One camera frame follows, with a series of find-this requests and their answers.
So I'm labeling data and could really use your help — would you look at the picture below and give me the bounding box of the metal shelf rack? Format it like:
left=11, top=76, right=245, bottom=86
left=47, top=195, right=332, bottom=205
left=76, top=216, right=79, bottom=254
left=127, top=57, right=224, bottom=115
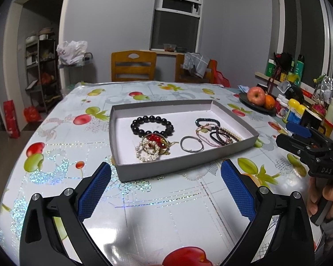
left=24, top=28, right=63, bottom=114

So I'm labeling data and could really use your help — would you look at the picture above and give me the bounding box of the yellow lid bottle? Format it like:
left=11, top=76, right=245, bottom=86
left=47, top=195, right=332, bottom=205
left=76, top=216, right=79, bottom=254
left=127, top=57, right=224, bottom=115
left=283, top=98, right=306, bottom=124

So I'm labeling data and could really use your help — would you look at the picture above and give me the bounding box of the white plastic bag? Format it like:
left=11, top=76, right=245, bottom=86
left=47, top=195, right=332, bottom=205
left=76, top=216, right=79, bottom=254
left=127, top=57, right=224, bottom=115
left=57, top=40, right=88, bottom=65

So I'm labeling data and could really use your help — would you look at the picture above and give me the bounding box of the grey hair tie ring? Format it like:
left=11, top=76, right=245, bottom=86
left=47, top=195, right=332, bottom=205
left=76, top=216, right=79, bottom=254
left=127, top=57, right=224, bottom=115
left=183, top=137, right=205, bottom=153

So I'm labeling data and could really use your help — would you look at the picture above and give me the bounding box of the red bead bracelet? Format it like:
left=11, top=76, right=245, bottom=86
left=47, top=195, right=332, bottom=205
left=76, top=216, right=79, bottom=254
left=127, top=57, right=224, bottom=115
left=143, top=133, right=178, bottom=155

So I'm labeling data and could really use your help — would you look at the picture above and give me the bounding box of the red apple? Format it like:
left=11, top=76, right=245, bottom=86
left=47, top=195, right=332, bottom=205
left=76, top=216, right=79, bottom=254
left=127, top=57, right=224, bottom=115
left=247, top=86, right=267, bottom=106

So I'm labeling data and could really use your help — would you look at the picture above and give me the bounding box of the grey cardboard tray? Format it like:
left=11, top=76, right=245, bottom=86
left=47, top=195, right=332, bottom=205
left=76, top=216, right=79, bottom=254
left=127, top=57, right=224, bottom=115
left=109, top=99, right=259, bottom=183

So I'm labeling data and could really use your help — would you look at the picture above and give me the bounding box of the person's right hand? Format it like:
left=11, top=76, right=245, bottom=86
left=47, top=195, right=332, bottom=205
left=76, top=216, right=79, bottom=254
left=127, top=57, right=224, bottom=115
left=307, top=176, right=333, bottom=228

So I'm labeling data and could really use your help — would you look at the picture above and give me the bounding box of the grey side cart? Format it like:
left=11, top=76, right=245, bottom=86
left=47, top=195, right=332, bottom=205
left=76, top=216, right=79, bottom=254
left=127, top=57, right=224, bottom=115
left=58, top=52, right=93, bottom=85

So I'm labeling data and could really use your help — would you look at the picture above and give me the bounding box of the white bottle with red label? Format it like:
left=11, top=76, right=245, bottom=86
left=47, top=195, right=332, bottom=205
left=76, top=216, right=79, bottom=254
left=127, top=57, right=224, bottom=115
left=275, top=94, right=289, bottom=117

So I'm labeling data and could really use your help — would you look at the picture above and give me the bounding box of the teal bead bracelet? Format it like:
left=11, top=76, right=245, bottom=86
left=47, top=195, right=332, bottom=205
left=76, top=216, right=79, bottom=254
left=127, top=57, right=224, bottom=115
left=195, top=118, right=221, bottom=129

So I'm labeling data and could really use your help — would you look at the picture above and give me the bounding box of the silver foil bag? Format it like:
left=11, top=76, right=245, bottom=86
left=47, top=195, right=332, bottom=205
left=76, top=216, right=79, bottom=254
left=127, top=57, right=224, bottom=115
left=313, top=75, right=333, bottom=108

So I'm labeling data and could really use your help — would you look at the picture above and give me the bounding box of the pink cord bracelet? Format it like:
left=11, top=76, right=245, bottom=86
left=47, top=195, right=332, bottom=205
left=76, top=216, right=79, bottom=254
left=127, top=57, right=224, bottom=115
left=195, top=125, right=222, bottom=147

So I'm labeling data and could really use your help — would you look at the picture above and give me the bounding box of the black fruit plate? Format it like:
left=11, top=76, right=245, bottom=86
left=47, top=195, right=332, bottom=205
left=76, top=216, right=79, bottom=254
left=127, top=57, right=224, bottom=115
left=239, top=92, right=276, bottom=116

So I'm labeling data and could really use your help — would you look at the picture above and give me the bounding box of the grey plaid cloth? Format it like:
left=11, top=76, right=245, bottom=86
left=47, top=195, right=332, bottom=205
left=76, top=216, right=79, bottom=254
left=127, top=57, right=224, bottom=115
left=183, top=52, right=210, bottom=78

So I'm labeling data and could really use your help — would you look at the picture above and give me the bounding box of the white pearl bracelet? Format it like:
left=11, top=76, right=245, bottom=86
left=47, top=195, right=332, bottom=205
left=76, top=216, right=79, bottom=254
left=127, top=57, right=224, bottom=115
left=135, top=140, right=162, bottom=163

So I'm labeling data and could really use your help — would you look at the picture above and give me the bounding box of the window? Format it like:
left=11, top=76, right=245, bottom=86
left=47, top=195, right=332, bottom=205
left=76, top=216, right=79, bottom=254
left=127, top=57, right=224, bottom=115
left=150, top=0, right=205, bottom=53

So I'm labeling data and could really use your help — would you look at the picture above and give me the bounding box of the fruit printed tablecloth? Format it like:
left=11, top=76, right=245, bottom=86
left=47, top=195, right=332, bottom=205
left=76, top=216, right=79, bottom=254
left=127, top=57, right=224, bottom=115
left=0, top=80, right=333, bottom=266

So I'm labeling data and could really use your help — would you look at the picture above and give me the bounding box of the dark and gold bead bracelet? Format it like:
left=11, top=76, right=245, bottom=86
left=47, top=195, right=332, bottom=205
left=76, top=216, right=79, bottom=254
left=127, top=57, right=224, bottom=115
left=215, top=126, right=243, bottom=145

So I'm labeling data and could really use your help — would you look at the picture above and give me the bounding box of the silver ring bangle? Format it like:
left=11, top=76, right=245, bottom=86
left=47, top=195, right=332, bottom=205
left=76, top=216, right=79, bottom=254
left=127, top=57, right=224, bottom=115
left=180, top=136, right=202, bottom=152

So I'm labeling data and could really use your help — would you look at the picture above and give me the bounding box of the wooden chair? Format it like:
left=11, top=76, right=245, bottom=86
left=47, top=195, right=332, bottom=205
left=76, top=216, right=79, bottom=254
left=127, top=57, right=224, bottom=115
left=175, top=54, right=215, bottom=84
left=111, top=50, right=157, bottom=82

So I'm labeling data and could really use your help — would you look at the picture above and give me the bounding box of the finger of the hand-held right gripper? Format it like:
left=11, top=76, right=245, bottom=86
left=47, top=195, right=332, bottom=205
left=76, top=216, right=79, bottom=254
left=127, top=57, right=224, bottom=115
left=276, top=133, right=324, bottom=162
left=285, top=122, right=333, bottom=146

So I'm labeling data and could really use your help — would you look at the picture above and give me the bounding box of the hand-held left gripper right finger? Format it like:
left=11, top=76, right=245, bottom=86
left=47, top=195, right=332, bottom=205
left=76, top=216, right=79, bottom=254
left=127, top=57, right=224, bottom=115
left=220, top=159, right=315, bottom=266

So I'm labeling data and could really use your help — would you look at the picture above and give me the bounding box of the windowsill food container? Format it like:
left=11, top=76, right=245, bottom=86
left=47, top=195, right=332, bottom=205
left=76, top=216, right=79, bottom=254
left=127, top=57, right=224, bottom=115
left=163, top=44, right=187, bottom=53

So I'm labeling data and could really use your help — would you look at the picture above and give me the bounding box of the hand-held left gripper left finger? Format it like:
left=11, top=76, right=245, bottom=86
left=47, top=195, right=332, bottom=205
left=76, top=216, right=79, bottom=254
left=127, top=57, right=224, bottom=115
left=19, top=161, right=112, bottom=266

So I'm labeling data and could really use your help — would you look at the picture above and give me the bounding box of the green bottle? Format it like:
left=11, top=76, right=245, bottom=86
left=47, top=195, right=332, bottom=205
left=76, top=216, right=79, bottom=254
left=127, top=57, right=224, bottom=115
left=294, top=55, right=305, bottom=85

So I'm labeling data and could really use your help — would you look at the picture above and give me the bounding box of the large black bead bracelet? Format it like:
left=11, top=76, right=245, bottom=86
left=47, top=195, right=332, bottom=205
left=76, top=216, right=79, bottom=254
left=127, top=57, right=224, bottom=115
left=130, top=115, right=174, bottom=138

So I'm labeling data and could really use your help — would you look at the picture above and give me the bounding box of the small red plastic bag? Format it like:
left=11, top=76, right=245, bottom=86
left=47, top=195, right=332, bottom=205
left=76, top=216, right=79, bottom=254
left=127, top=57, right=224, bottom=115
left=24, top=107, right=41, bottom=122

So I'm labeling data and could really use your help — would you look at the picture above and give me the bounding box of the red paper bag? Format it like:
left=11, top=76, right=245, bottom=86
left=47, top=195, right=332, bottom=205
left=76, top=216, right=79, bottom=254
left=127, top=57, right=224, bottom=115
left=3, top=100, right=20, bottom=139

